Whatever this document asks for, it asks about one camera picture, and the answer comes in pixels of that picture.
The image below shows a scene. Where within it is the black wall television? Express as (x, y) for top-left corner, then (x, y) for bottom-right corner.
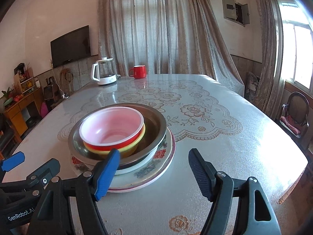
(50, 25), (91, 68)

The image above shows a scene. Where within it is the wooden shelf box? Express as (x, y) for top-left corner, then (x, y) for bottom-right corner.
(13, 64), (36, 95)

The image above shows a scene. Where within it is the grey bundled bag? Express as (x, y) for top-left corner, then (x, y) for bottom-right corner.
(245, 72), (262, 101)

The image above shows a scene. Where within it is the white plate with pink roses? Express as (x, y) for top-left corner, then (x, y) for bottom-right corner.
(111, 149), (159, 176)

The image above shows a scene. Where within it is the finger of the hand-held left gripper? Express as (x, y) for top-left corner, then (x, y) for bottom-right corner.
(0, 152), (26, 182)
(0, 158), (61, 197)

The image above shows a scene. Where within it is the wooden cabinet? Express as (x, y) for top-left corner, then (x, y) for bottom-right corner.
(4, 87), (44, 136)

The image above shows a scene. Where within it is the red plastic bowl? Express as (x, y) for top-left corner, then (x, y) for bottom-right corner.
(79, 106), (145, 151)

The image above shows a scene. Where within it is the narrow grey window curtain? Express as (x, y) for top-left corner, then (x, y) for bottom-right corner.
(249, 0), (286, 113)

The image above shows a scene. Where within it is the white glass electric kettle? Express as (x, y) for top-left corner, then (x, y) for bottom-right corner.
(91, 57), (118, 86)

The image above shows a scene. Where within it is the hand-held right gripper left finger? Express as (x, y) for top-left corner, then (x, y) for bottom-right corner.
(29, 149), (121, 235)

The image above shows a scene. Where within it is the white plate purple floral rim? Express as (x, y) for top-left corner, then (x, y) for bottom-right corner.
(70, 132), (176, 193)

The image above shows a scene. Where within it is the yellow plastic bowl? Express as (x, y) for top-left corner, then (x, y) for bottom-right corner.
(83, 124), (146, 158)

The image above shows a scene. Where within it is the wooden chair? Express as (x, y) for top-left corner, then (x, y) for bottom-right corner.
(59, 69), (74, 96)

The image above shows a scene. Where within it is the wide grey curtain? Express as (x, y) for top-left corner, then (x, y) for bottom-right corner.
(97, 0), (245, 96)

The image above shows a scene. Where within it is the pink bag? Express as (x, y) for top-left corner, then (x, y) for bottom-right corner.
(40, 102), (50, 118)

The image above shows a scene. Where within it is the red mug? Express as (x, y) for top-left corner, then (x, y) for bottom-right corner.
(128, 65), (147, 79)

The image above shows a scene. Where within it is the stainless steel bowl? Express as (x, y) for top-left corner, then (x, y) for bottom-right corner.
(68, 103), (167, 169)

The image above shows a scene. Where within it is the window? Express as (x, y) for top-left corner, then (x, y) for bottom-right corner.
(279, 0), (313, 90)

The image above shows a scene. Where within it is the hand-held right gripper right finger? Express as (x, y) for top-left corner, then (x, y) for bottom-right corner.
(188, 148), (282, 235)

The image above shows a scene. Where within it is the red seat cushion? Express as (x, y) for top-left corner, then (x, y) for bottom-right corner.
(279, 115), (309, 137)

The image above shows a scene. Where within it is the grey electrical panel box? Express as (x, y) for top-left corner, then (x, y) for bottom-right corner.
(221, 0), (250, 27)

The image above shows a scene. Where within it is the black round-back chair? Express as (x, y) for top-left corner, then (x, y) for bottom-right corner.
(275, 92), (310, 152)

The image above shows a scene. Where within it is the potted plant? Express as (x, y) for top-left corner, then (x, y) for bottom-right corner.
(1, 87), (15, 107)

